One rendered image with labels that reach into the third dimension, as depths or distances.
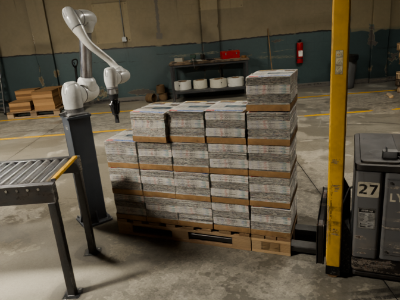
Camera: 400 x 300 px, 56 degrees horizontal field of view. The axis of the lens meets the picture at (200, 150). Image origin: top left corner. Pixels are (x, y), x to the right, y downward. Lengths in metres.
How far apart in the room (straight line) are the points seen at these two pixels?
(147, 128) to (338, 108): 1.36
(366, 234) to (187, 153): 1.30
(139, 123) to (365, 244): 1.74
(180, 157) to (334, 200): 1.12
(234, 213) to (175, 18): 7.14
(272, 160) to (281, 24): 7.23
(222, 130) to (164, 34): 7.00
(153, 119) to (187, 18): 6.80
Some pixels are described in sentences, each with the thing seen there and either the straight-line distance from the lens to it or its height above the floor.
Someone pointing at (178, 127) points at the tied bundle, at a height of 0.94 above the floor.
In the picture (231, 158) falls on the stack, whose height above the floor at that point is 0.73.
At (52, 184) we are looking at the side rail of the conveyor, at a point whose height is 0.80.
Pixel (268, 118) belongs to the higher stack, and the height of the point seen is 1.02.
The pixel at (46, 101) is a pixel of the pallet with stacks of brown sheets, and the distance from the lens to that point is 9.17.
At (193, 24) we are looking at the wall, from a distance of 9.44.
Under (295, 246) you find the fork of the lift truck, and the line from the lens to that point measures 2.89.
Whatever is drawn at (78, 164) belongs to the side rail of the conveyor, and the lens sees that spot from 2.89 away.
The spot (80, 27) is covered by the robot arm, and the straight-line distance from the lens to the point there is 3.24.
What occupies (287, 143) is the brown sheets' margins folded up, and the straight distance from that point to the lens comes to 2.55.
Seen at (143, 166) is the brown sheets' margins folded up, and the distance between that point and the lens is 2.99.
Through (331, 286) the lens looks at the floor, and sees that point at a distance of 2.68.
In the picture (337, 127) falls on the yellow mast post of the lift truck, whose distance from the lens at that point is 2.30.
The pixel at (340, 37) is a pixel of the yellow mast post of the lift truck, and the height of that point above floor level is 1.51.
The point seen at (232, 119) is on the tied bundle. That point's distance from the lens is 2.59.
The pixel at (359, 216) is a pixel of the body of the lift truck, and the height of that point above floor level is 0.45.
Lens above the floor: 1.62
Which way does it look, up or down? 18 degrees down
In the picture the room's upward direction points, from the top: 5 degrees counter-clockwise
